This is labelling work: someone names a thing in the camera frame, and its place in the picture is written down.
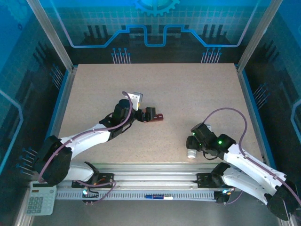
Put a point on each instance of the dark red pill organizer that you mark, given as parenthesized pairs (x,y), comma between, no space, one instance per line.
(159,117)

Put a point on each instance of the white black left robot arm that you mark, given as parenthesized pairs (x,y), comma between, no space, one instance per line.
(91,137)

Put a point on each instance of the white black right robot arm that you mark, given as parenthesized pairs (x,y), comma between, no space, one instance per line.
(244,160)

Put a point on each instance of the black connector box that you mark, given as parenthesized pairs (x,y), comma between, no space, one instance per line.
(222,197)

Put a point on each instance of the aluminium base beam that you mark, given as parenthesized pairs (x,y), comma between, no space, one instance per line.
(155,176)

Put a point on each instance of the blue white marker pen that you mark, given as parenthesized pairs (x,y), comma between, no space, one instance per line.
(157,197)

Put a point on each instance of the white desk calculator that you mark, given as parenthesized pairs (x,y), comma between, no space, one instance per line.
(41,200)

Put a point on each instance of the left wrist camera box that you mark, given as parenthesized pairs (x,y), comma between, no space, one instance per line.
(137,97)

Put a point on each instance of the aluminium blue side rail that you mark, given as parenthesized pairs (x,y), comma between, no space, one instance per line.
(58,113)
(254,117)

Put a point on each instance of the aluminium frame post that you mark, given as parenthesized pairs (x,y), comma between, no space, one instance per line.
(258,35)
(50,35)

